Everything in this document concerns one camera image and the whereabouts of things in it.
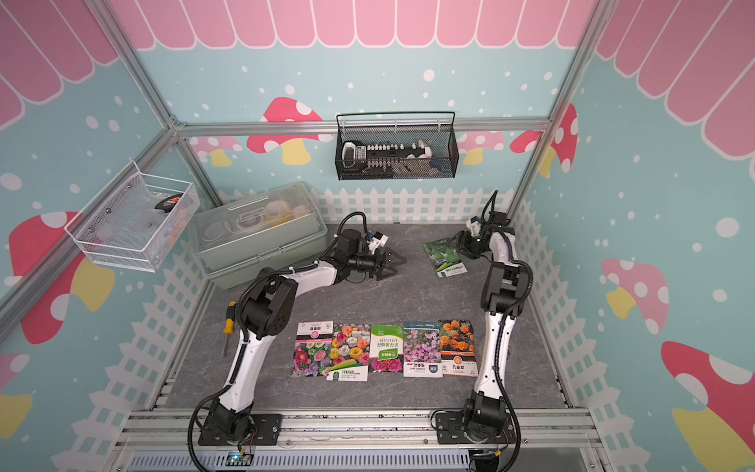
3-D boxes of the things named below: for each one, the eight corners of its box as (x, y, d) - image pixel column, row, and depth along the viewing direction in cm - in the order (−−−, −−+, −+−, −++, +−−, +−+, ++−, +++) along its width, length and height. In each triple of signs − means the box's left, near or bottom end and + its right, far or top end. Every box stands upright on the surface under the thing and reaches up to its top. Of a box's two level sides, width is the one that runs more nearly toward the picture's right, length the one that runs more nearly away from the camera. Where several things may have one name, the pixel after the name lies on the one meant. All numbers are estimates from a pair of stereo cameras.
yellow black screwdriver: (225, 356, 89) (220, 352, 86) (231, 306, 99) (227, 302, 97) (231, 354, 89) (227, 351, 87) (236, 305, 100) (233, 301, 97)
